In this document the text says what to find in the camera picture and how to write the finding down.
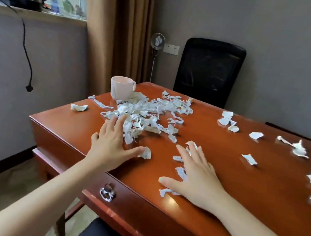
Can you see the person's right hand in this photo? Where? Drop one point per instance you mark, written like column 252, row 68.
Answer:
column 201, row 184

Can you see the person's left hand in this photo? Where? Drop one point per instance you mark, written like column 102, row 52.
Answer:
column 107, row 150

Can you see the person's right thumb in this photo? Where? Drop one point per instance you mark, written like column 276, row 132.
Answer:
column 169, row 182

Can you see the person's left thumb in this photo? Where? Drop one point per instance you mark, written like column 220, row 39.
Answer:
column 134, row 150

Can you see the person's left middle finger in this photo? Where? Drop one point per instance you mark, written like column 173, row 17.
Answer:
column 111, row 126

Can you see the person's left little finger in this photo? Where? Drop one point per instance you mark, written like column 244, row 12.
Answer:
column 94, row 139

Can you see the person's left forearm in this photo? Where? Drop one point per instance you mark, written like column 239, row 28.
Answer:
column 43, row 204

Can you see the long white paper strip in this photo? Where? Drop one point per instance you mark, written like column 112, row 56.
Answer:
column 100, row 103

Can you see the pile of torn paper scraps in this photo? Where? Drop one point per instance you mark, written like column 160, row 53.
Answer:
column 147, row 112

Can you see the pale pink ribbed mug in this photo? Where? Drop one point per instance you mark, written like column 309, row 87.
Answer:
column 121, row 88

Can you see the reddish brown wooden desk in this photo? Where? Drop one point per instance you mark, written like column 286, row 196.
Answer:
column 251, row 195

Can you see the small standing fan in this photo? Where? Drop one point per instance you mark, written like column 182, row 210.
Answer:
column 157, row 41

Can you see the brown curtain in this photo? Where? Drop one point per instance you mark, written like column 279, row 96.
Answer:
column 119, row 29

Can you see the black mesh office chair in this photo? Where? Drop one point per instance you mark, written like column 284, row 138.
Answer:
column 209, row 72

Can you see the window sill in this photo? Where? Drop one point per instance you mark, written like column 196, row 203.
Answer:
column 37, row 14

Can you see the black kettle base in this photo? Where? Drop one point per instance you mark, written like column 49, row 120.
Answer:
column 25, row 3

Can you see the white wall socket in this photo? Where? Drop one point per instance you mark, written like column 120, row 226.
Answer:
column 171, row 49

